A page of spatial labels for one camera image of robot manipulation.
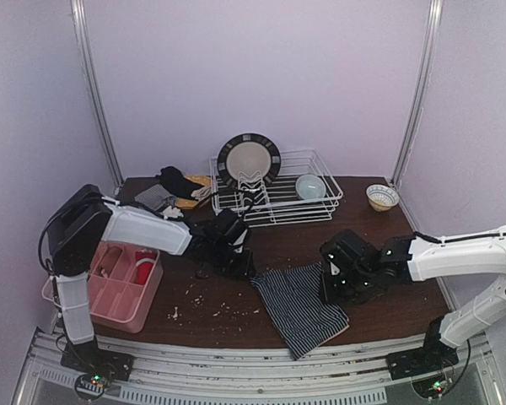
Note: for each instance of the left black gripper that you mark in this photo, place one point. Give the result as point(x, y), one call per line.
point(239, 261)

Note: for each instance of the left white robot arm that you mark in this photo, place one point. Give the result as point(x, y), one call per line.
point(73, 233)

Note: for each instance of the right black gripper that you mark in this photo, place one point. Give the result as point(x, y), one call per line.
point(335, 280)

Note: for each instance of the white cream sock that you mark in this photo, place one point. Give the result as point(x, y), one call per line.
point(201, 193)

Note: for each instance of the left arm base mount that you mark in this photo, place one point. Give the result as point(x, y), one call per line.
point(97, 376)

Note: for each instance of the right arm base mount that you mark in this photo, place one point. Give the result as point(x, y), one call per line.
point(434, 366)

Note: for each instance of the left metal frame post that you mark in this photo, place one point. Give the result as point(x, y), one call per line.
point(81, 30)

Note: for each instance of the black sock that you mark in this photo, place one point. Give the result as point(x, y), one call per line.
point(174, 181)

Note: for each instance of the metal frame post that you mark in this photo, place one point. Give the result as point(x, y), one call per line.
point(423, 79)
point(81, 30)

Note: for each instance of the grey sock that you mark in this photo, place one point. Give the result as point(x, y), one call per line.
point(172, 213)

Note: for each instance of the grey striped underwear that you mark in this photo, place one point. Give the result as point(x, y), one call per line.
point(156, 198)

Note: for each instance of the right metal frame post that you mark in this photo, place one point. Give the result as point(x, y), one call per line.
point(423, 79)

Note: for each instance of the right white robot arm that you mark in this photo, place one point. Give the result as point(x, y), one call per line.
point(419, 257)

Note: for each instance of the striped navy underwear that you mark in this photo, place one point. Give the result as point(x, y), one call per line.
point(292, 300)

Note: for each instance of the light blue bowl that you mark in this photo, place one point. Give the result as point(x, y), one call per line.
point(309, 187)

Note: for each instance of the red white-trimmed underwear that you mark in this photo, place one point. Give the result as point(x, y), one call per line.
point(144, 262)

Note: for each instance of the pink plastic organizer box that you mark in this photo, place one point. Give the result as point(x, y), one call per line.
point(115, 300)

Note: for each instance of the patterned white yellow bowl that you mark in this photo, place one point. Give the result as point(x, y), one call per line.
point(382, 198)

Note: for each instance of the black rimmed grey plate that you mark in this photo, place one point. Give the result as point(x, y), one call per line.
point(249, 154)

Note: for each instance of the white wire dish rack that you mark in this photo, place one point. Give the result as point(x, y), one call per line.
point(278, 202)

